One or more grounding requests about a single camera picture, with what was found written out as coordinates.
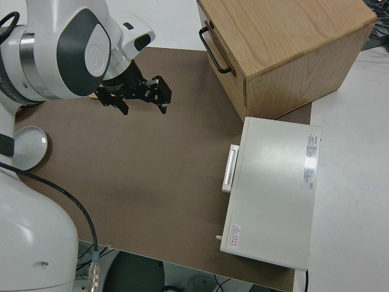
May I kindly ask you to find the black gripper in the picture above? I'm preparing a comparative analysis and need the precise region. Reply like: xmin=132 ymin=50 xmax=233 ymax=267
xmin=94 ymin=60 xmax=173 ymax=116

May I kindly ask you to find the gray round plate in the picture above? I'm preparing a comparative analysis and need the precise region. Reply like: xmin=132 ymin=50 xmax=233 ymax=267
xmin=12 ymin=126 xmax=50 ymax=171

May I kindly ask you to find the brown table mat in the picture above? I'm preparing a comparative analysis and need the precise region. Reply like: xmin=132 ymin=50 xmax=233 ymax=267
xmin=13 ymin=47 xmax=314 ymax=292

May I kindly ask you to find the large wooden box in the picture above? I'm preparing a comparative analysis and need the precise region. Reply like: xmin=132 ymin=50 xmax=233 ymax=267
xmin=196 ymin=0 xmax=378 ymax=120

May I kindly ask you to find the white toaster oven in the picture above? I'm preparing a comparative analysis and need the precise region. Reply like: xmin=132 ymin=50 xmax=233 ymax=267
xmin=215 ymin=116 xmax=323 ymax=272

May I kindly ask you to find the black metal box handle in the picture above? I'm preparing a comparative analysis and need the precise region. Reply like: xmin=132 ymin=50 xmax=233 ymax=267
xmin=199 ymin=26 xmax=232 ymax=75

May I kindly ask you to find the toaster oven door handle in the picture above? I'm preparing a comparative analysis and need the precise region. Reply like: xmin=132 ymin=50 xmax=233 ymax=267
xmin=221 ymin=144 xmax=241 ymax=192

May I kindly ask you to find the black cable with metal connector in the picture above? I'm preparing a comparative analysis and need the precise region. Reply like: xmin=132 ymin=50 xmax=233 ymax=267
xmin=0 ymin=162 xmax=102 ymax=290

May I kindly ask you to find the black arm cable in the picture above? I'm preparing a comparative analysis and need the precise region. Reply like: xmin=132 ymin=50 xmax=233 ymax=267
xmin=0 ymin=12 xmax=21 ymax=35

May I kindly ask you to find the black oven power cable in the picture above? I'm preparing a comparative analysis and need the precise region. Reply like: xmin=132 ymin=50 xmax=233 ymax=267
xmin=300 ymin=269 xmax=311 ymax=292

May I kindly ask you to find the black cable bundle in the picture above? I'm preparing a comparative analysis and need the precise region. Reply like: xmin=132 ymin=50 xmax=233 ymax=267
xmin=363 ymin=0 xmax=389 ymax=49

